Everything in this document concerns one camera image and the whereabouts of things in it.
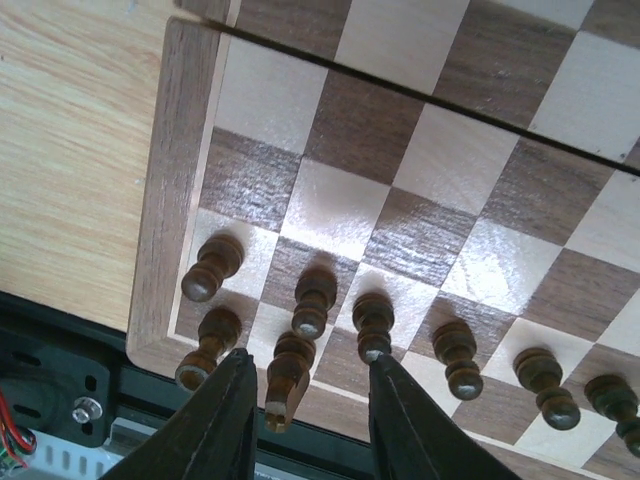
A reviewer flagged white slotted cable duct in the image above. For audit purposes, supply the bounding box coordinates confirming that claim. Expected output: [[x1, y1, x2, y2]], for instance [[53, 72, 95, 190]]
[[19, 429, 131, 480]]

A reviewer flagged dark rook piece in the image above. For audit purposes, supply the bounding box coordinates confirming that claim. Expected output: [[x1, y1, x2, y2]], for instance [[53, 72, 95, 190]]
[[175, 307, 242, 392]]

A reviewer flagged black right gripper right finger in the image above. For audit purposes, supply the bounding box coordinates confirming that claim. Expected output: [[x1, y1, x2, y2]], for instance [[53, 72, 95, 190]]
[[369, 354, 518, 480]]

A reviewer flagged wooden chessboard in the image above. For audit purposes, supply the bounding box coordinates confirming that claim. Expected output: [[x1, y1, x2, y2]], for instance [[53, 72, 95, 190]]
[[127, 1, 639, 479]]

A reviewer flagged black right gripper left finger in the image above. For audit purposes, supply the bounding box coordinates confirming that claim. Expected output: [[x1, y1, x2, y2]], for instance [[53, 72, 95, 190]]
[[103, 348, 257, 480]]

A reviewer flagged dark pawn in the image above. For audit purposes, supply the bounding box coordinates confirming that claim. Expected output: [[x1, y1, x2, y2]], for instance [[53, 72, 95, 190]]
[[291, 268, 337, 340], [513, 347, 581, 431], [352, 293, 395, 364], [432, 321, 484, 401], [181, 234, 244, 302], [584, 374, 639, 458]]

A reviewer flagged dark knight piece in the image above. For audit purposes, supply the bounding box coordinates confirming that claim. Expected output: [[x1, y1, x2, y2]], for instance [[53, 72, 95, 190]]
[[265, 331, 316, 433]]

